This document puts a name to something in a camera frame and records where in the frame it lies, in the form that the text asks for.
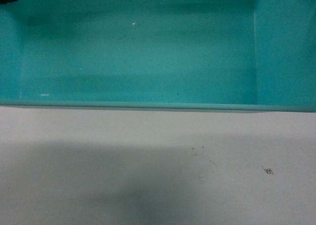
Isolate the teal plastic bin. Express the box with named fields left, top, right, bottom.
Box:
left=0, top=0, right=316, bottom=112

